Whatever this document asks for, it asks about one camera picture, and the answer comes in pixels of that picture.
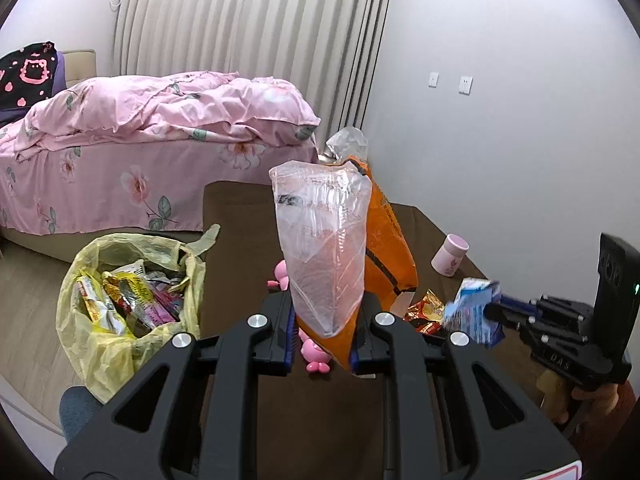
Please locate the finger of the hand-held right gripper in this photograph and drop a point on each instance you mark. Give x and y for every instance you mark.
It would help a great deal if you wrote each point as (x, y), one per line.
(515, 306)

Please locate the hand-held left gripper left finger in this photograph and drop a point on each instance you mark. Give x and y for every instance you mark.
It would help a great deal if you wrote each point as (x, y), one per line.
(289, 345)

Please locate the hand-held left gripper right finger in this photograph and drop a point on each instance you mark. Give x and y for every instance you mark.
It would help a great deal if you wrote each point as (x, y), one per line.
(354, 360)

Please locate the blue white carton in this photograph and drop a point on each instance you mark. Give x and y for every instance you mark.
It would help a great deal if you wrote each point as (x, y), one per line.
(470, 310)

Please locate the orange snack bag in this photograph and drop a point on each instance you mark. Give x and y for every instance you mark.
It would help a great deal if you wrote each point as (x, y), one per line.
(320, 260)

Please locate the white pink tissue packet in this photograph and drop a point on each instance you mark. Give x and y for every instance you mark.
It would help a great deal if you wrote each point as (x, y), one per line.
(167, 305)

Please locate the yellow trash bag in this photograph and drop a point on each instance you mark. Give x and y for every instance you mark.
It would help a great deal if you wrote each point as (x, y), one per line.
(100, 360)

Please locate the person's right hand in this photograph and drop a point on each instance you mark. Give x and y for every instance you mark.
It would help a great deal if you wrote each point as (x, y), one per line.
(552, 395)

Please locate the pink caterpillar toy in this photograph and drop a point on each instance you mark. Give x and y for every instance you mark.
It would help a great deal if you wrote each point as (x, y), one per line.
(315, 352)

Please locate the pink cup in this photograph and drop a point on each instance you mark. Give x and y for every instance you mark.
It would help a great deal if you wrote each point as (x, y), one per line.
(449, 257)

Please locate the red gold snack packet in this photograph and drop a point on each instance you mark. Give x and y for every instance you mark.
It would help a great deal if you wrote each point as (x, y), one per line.
(425, 310)

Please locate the orange yellow snack packet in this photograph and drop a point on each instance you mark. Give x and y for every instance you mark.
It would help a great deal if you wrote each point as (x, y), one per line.
(90, 305)

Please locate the white plastic bag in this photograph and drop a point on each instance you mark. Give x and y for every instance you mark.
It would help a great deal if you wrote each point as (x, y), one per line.
(347, 140)

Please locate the person's leg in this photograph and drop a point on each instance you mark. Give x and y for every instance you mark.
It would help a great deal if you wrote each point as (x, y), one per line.
(75, 410)

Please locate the pink floral bed sheet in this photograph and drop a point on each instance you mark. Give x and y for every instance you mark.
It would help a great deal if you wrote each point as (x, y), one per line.
(100, 180)

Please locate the pink floral quilt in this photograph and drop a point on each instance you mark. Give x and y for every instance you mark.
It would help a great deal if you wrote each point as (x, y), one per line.
(150, 105)

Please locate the white pleated curtain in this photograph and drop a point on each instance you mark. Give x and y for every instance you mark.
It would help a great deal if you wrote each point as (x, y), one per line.
(250, 20)

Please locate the beige headboard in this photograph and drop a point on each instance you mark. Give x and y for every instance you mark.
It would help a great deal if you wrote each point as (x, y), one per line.
(80, 65)

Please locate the black pink cat pillow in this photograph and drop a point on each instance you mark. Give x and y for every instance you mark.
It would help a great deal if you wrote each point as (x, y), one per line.
(30, 70)

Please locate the white wall socket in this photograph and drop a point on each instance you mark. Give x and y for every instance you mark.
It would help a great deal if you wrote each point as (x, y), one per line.
(433, 79)
(465, 85)

